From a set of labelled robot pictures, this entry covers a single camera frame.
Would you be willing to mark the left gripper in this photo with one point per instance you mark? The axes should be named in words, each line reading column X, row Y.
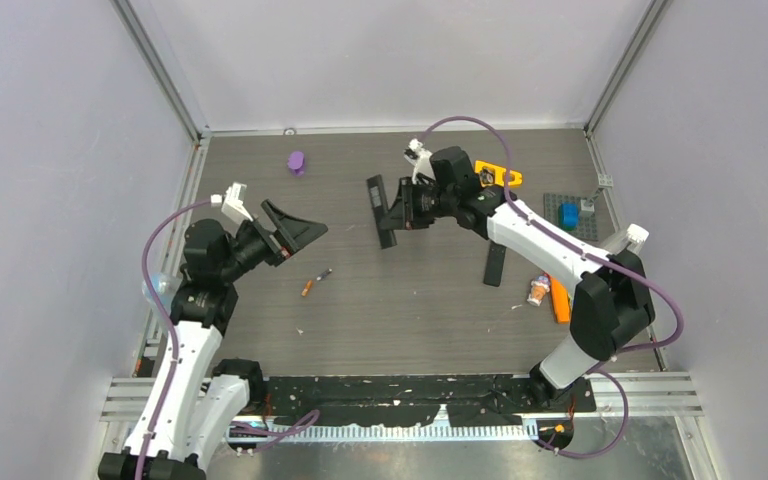
column 294, row 232

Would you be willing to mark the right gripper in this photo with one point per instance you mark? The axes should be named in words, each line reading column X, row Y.
column 403, row 215

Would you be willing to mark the black remote control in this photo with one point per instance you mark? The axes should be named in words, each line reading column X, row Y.
column 377, row 196
column 494, row 265

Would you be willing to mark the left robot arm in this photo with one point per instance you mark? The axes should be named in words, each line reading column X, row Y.
column 187, row 415

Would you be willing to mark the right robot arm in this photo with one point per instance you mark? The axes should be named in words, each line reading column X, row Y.
column 611, row 305

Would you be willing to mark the black silver AAA battery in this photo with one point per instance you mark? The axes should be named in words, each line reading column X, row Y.
column 324, row 274

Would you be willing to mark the purple plastic cap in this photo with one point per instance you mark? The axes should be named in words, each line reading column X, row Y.
column 296, row 163

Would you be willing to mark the yellow triangular toy block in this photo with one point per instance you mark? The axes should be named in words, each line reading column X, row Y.
column 492, row 174

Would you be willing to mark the small ice cream toy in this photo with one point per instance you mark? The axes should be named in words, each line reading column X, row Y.
column 540, row 287

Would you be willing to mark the blue lego brick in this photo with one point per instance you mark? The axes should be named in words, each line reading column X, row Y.
column 568, row 216

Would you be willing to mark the orange plastic flashlight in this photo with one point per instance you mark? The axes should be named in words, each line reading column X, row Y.
column 560, row 301

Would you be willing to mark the grey lego baseplate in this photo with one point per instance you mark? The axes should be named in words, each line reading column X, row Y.
column 587, row 229

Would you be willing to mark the grey lego technic beam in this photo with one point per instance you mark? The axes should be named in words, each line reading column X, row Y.
column 587, row 204

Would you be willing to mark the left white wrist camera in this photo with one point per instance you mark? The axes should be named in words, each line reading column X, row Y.
column 231, row 203

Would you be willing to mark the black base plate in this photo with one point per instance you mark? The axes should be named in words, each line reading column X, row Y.
column 409, row 408

